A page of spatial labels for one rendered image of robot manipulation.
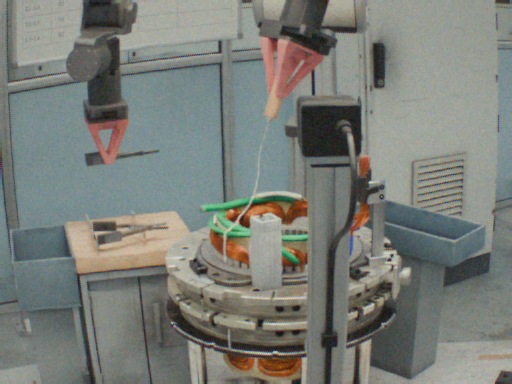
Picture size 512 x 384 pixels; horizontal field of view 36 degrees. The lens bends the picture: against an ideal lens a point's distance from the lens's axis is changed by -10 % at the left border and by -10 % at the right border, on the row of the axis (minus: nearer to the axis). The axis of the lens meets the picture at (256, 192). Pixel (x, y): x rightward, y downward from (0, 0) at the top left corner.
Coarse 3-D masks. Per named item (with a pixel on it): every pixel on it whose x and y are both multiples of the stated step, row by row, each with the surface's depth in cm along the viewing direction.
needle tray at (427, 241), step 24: (408, 216) 148; (432, 216) 144; (408, 240) 135; (432, 240) 132; (456, 240) 129; (480, 240) 135; (408, 264) 138; (432, 264) 139; (456, 264) 130; (408, 288) 139; (432, 288) 141; (408, 312) 140; (432, 312) 142; (384, 336) 145; (408, 336) 141; (432, 336) 144; (384, 360) 146; (408, 360) 142; (432, 360) 147
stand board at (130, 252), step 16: (80, 224) 141; (144, 224) 141; (176, 224) 141; (80, 240) 134; (128, 240) 133; (160, 240) 133; (176, 240) 133; (80, 256) 126; (96, 256) 126; (112, 256) 127; (128, 256) 128; (144, 256) 128; (160, 256) 129; (80, 272) 126
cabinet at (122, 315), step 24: (96, 288) 128; (120, 288) 130; (144, 288) 131; (96, 312) 129; (120, 312) 131; (144, 312) 132; (96, 336) 131; (120, 336) 132; (144, 336) 134; (168, 336) 134; (96, 360) 131; (120, 360) 133; (144, 360) 134; (168, 360) 135
